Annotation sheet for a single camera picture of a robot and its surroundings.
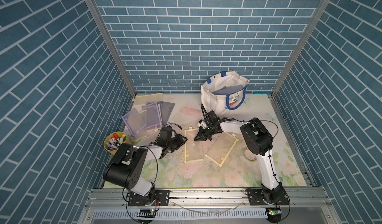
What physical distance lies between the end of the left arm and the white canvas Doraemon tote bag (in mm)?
320

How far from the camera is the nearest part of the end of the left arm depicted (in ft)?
2.37

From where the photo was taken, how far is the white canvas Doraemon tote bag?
947 millimetres
